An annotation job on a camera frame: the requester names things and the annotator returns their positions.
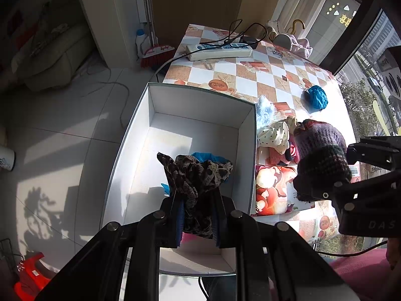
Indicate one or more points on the flower printed box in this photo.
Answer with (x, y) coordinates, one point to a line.
(272, 188)

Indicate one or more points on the dark leopard print cloth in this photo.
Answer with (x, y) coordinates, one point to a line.
(194, 188)

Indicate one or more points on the red plastic stool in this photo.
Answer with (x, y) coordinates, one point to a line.
(31, 276)

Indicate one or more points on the white power strip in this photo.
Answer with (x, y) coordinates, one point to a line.
(219, 52)

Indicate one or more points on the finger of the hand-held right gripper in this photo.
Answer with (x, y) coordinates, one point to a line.
(344, 191)
(376, 150)

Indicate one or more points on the blue shoe cover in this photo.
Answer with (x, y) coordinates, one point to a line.
(203, 156)
(317, 97)

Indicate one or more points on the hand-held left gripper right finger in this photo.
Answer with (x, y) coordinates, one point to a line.
(218, 224)

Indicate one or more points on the person's right forearm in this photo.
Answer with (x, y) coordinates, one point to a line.
(366, 276)

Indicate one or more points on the light blue fluffy sock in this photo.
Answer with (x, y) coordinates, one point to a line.
(264, 113)

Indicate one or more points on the pale pink garment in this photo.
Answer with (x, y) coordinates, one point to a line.
(300, 47)

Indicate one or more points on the white cardboard box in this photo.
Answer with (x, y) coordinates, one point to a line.
(188, 100)

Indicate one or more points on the white printed cup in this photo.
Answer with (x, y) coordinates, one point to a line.
(6, 160)

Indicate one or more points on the red broom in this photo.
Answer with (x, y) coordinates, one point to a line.
(156, 56)

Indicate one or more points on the white curtain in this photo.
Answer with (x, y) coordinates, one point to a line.
(300, 0)

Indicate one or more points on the checkered printed tablecloth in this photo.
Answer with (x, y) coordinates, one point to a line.
(250, 78)

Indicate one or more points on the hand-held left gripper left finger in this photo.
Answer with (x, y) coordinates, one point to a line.
(178, 222)

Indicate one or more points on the pink cloth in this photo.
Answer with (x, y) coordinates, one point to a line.
(191, 240)

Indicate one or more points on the yellow hook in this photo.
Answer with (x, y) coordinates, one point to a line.
(296, 22)

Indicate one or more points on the white detergent bottle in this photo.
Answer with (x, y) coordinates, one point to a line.
(142, 42)

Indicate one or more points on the black power adapter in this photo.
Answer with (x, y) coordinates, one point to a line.
(250, 42)

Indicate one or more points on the cream polka dot cloth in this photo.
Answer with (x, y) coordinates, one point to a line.
(274, 134)

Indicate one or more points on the beige ruffled sock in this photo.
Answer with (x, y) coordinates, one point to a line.
(293, 124)

